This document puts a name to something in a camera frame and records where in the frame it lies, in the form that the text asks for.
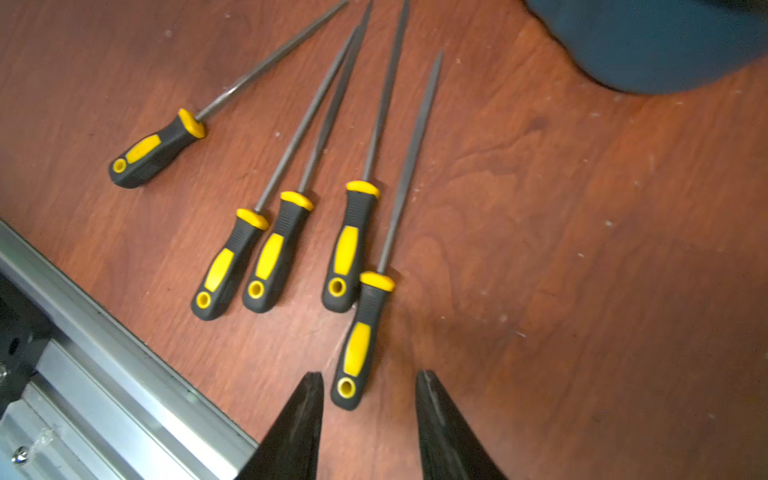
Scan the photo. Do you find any teal plastic storage bin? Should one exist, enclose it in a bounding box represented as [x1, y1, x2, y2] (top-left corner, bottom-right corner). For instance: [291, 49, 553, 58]
[525, 0, 767, 95]

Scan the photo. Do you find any file tool two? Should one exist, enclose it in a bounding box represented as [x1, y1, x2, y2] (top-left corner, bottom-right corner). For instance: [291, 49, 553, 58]
[190, 30, 357, 321]

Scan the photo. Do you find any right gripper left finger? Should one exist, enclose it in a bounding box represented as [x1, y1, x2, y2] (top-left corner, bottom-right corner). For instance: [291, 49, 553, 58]
[236, 372, 324, 480]

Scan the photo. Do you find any file tool four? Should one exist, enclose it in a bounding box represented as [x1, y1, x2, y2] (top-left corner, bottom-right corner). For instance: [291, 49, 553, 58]
[321, 0, 410, 313]

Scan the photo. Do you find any file tool three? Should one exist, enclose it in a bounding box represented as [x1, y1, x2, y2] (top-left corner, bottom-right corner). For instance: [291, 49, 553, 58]
[243, 3, 373, 313]

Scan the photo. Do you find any file tool five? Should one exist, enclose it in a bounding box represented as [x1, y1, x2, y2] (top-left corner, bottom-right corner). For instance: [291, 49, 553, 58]
[330, 53, 443, 411]

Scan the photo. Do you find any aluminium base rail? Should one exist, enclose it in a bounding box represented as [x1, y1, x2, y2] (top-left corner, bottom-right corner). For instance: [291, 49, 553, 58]
[1, 225, 258, 479]

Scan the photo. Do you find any file tool one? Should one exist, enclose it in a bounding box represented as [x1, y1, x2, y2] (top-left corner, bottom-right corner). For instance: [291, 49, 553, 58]
[108, 1, 348, 189]

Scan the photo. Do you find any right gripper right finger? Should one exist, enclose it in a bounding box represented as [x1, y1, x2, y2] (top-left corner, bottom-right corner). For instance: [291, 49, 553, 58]
[415, 370, 506, 479]

